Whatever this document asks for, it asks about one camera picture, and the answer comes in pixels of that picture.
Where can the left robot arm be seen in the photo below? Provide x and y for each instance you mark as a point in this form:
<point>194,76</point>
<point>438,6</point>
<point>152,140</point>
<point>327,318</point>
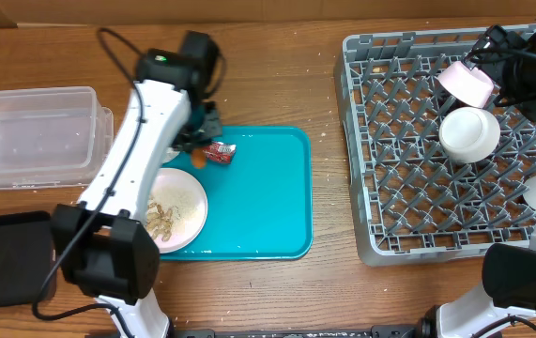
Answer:
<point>101,242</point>

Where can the pink plate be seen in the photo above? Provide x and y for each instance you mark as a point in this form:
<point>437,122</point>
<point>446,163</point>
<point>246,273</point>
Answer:
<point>184,193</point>

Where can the orange carrot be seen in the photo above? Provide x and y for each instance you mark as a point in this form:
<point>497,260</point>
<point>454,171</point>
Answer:
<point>198,158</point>

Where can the crumpled white napkin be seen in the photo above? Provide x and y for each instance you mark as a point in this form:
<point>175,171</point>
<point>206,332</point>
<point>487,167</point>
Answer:
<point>169,155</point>

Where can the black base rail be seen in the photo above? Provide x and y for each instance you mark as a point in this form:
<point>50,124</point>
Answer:
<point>378,331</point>

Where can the grey dishwasher rack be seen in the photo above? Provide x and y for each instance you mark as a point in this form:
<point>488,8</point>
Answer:
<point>410,202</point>

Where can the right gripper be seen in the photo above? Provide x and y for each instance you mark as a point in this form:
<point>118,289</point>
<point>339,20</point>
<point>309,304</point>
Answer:
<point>498,72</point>

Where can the clear plastic bin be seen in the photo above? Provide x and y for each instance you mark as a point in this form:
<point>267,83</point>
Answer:
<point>52,137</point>

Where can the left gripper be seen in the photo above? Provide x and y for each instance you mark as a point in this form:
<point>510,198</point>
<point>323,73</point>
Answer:
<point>212,130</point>

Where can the black bin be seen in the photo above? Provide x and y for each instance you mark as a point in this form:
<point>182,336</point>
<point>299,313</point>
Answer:
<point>26,256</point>

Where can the food scraps on plate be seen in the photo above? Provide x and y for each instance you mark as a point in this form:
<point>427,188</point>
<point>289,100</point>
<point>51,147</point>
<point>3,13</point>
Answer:
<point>159,220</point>

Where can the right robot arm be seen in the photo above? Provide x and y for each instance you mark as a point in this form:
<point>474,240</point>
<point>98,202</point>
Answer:
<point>506,294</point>

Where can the teal plastic tray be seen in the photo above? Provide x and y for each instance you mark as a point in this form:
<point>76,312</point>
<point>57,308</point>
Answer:
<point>259,205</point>

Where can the red snack wrapper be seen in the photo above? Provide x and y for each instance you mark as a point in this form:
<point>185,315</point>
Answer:
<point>220,152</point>

